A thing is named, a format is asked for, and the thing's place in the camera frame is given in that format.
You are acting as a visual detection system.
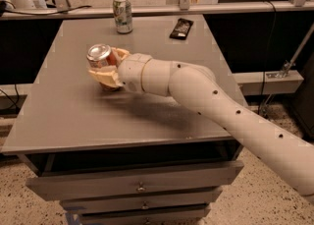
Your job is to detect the top grey drawer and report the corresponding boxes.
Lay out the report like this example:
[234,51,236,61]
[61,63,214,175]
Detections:
[26,161,243,200]

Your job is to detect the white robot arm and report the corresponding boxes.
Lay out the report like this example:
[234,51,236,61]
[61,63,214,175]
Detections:
[86,44,314,203]

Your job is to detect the black snack bar wrapper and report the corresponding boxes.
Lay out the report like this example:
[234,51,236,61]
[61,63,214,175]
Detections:
[170,18,193,40]

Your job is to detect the red coke can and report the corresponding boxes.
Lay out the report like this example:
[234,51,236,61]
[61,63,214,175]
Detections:
[86,43,119,91]

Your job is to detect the grey metal rail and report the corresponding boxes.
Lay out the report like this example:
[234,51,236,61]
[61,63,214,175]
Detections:
[0,1,314,21]

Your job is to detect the bottom grey drawer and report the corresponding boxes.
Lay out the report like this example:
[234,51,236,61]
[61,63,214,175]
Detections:
[79,204,210,225]

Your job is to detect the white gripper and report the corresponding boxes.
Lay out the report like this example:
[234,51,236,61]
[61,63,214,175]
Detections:
[88,47,152,92]

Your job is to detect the black cable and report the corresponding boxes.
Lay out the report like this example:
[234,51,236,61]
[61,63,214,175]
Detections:
[0,0,93,16]

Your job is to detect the grey drawer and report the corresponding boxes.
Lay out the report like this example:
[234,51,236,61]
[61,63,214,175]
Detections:
[60,187,222,214]
[79,204,210,225]
[26,161,243,200]

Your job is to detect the middle grey drawer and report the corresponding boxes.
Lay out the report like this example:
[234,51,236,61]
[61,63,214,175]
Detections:
[60,187,222,214]

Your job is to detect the grey drawer cabinet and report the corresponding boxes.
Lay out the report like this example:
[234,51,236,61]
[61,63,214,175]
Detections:
[0,14,262,225]

